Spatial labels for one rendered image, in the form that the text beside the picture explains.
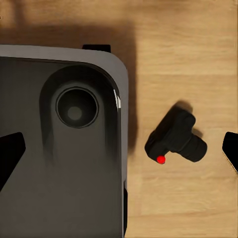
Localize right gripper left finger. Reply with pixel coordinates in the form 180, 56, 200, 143
0, 132, 26, 191

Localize digital camera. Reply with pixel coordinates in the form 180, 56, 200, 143
145, 106, 208, 164

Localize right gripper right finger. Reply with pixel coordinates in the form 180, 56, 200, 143
222, 132, 238, 172

